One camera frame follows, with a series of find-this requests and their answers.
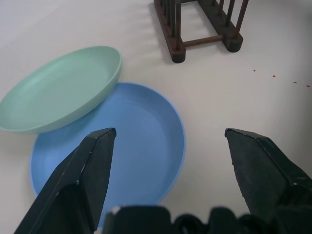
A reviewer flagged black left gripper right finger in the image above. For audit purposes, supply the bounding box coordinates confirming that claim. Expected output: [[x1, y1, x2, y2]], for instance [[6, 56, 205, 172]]
[[224, 128, 312, 234]]

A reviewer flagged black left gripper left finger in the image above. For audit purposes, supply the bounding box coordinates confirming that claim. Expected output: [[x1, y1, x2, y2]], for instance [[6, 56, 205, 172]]
[[13, 127, 117, 234]]

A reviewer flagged green plastic plate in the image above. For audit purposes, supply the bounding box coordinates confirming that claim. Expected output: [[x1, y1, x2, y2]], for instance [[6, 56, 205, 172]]
[[0, 45, 123, 135]]

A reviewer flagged dark wooden dish rack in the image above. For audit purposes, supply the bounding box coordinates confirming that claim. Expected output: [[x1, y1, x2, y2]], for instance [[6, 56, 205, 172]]
[[153, 0, 244, 64]]

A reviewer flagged blue plastic plate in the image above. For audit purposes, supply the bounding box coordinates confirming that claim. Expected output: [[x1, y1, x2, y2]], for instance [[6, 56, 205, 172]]
[[30, 82, 187, 230]]

